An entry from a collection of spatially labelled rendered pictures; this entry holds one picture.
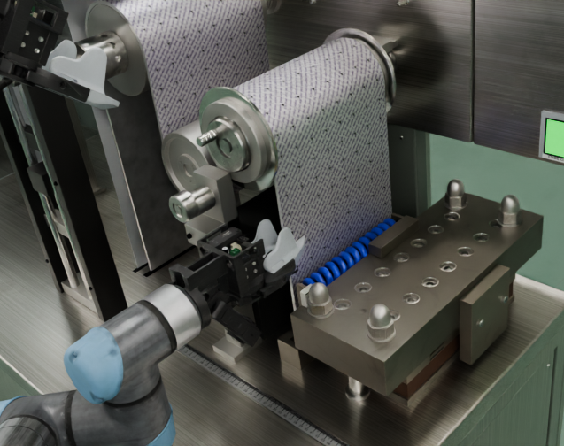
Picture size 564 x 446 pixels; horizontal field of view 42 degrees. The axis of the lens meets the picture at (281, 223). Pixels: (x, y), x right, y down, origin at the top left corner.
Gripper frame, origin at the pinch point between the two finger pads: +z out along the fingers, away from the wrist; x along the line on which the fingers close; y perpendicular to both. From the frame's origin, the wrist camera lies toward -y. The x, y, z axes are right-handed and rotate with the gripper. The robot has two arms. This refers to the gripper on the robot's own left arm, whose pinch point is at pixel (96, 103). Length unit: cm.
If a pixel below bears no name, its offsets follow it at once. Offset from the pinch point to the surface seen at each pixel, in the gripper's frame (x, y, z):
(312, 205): -7.8, -2.4, 33.2
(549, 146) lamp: -30, 17, 50
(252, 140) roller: -6.1, 2.8, 19.2
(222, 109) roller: -1.2, 5.2, 17.2
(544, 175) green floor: 59, 46, 268
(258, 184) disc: -4.5, -2.2, 24.7
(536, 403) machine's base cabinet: -33, -20, 73
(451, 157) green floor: 104, 42, 264
